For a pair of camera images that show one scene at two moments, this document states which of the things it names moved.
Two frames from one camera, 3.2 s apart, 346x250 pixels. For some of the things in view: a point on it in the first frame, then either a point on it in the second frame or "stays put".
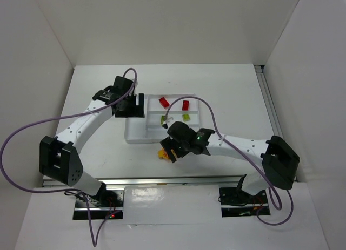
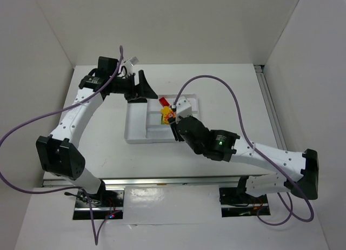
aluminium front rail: (171, 181) stays put
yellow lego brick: (162, 154) to (166, 113)
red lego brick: (164, 102) stays put
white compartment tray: (149, 129) stays put
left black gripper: (130, 111) to (137, 89)
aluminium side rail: (268, 103) stays put
